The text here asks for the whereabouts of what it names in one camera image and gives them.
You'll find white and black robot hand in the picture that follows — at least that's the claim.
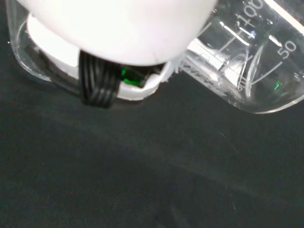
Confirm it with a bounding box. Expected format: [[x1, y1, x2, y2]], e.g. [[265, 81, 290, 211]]
[[16, 0, 219, 109]]

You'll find black bench cloth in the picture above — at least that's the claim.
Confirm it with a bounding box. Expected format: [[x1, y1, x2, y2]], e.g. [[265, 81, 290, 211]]
[[0, 0, 304, 228]]

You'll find empty clear glass beaker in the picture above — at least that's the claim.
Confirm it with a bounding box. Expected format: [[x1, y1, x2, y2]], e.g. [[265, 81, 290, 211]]
[[4, 0, 148, 107]]

